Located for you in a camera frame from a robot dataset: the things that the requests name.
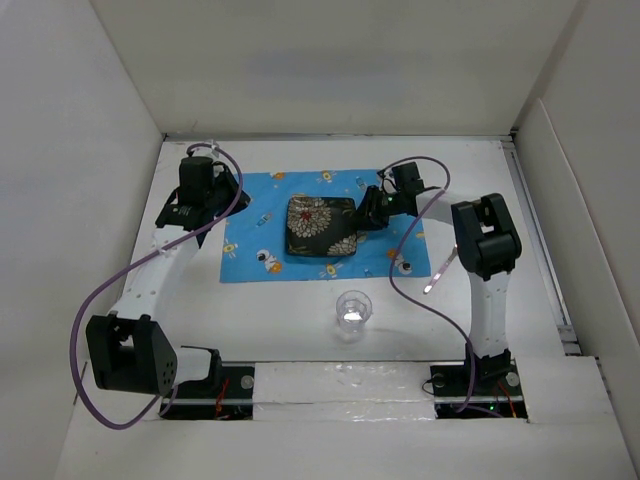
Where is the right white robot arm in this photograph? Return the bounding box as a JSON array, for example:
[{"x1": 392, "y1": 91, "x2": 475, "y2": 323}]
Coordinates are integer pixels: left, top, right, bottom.
[{"x1": 356, "y1": 156, "x2": 522, "y2": 394}]

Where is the black floral square plate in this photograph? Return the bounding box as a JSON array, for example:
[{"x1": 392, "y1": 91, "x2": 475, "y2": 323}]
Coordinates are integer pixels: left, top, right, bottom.
[{"x1": 285, "y1": 195, "x2": 357, "y2": 258}]

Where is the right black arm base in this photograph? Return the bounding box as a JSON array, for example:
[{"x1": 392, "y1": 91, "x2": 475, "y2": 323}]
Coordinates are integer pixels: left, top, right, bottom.
[{"x1": 422, "y1": 349, "x2": 528, "y2": 419}]

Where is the fork with pink handle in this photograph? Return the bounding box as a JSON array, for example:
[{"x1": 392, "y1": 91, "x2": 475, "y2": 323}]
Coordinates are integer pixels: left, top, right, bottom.
[{"x1": 423, "y1": 246, "x2": 458, "y2": 295}]

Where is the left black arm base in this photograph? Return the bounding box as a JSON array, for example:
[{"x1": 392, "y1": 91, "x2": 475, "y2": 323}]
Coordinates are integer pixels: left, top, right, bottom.
[{"x1": 159, "y1": 363, "x2": 255, "y2": 421}]

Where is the blue space-print cloth placemat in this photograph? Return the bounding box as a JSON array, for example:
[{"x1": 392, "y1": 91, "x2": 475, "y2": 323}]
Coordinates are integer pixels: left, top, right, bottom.
[{"x1": 220, "y1": 169, "x2": 431, "y2": 283}]

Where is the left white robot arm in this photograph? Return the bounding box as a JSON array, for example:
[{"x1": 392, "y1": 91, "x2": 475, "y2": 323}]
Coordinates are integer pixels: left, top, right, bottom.
[{"x1": 86, "y1": 145, "x2": 250, "y2": 397}]

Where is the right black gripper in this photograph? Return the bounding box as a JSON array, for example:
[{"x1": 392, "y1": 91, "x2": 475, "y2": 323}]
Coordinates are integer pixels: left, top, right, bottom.
[{"x1": 346, "y1": 184, "x2": 405, "y2": 231}]

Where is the clear plastic cup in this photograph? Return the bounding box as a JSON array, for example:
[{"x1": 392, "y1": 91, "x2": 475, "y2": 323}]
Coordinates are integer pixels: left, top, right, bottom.
[{"x1": 335, "y1": 290, "x2": 373, "y2": 343}]

